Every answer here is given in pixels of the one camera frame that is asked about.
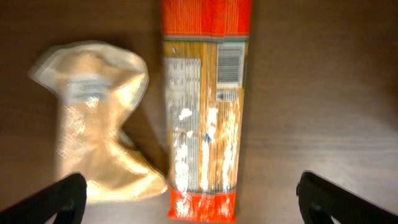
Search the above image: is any orange spaghetti packet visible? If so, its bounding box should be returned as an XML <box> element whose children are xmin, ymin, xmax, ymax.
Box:
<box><xmin>162</xmin><ymin>0</ymin><xmax>252</xmax><ymax>222</ymax></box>

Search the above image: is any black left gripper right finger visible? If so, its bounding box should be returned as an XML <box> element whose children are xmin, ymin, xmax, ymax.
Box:
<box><xmin>296</xmin><ymin>171</ymin><xmax>397</xmax><ymax>224</ymax></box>

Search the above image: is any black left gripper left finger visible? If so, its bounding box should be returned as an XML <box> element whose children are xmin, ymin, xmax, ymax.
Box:
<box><xmin>1</xmin><ymin>173</ymin><xmax>87</xmax><ymax>224</ymax></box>

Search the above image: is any beige paper pouch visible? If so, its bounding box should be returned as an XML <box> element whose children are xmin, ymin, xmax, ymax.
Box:
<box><xmin>30</xmin><ymin>42</ymin><xmax>167</xmax><ymax>203</ymax></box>

